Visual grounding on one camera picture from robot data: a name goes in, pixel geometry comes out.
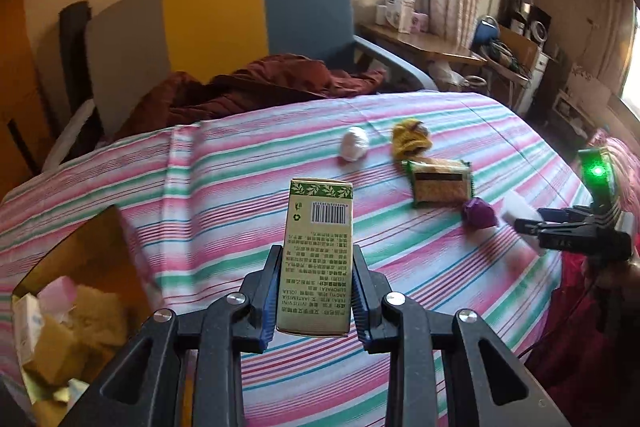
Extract yellow plush toy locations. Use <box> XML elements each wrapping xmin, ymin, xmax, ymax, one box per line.
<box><xmin>392</xmin><ymin>118</ymin><xmax>432</xmax><ymax>160</ymax></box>

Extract white boxes on desk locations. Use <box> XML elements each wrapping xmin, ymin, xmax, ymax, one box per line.
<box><xmin>374</xmin><ymin>0</ymin><xmax>428</xmax><ymax>35</ymax></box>

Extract pink tissue pack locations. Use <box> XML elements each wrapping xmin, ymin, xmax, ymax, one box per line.
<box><xmin>37</xmin><ymin>275</ymin><xmax>77</xmax><ymax>322</ymax></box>

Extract orange wooden wardrobe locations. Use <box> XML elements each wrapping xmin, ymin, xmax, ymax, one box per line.
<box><xmin>1</xmin><ymin>0</ymin><xmax>54</xmax><ymax>194</ymax></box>

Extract white plaster head figurine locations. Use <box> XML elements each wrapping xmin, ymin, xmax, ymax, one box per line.
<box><xmin>340</xmin><ymin>127</ymin><xmax>370</xmax><ymax>162</ymax></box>

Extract maroon crumpled blanket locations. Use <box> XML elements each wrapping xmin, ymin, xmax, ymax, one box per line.
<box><xmin>114</xmin><ymin>54</ymin><xmax>386</xmax><ymax>140</ymax></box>

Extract white foam block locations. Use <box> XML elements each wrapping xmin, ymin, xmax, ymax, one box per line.
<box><xmin>500</xmin><ymin>191</ymin><xmax>547</xmax><ymax>257</ymax></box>

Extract wooden desk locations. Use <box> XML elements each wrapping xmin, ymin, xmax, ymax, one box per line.
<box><xmin>358</xmin><ymin>24</ymin><xmax>487</xmax><ymax>67</ymax></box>

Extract person right hand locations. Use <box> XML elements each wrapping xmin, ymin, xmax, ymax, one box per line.
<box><xmin>582</xmin><ymin>254</ymin><xmax>639</xmax><ymax>295</ymax></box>

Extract yellow sponge block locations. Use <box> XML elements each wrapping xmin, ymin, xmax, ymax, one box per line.
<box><xmin>70</xmin><ymin>285</ymin><xmax>128</xmax><ymax>347</ymax></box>
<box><xmin>23</xmin><ymin>314</ymin><xmax>89</xmax><ymax>387</ymax></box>

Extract green olive carton box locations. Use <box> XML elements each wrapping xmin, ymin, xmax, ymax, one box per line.
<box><xmin>276</xmin><ymin>179</ymin><xmax>354</xmax><ymax>337</ymax></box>

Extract grey yellow blue headboard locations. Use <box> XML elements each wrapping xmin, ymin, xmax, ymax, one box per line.
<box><xmin>85</xmin><ymin>0</ymin><xmax>355</xmax><ymax>136</ymax></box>

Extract purple bag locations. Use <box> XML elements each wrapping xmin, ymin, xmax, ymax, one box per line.
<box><xmin>461</xmin><ymin>197</ymin><xmax>498</xmax><ymax>230</ymax></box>

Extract blue bag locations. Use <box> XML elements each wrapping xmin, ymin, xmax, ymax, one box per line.
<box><xmin>471</xmin><ymin>15</ymin><xmax>500</xmax><ymax>52</ymax></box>

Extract red cloth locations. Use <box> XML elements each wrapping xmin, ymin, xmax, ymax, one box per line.
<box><xmin>526</xmin><ymin>253</ymin><xmax>639</xmax><ymax>426</ymax></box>

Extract white side cabinet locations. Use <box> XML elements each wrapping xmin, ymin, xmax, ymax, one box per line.
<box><xmin>515</xmin><ymin>52</ymin><xmax>549</xmax><ymax>117</ymax></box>

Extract gold cardboard tray box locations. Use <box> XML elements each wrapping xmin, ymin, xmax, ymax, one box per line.
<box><xmin>11</xmin><ymin>206</ymin><xmax>163</xmax><ymax>426</ymax></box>

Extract striped pink green bedsheet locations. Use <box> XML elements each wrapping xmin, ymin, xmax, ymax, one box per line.
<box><xmin>0</xmin><ymin>91</ymin><xmax>594</xmax><ymax>427</ymax></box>

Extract green cracker packet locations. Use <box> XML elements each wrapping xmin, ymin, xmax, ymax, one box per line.
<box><xmin>402</xmin><ymin>158</ymin><xmax>474</xmax><ymax>205</ymax></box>

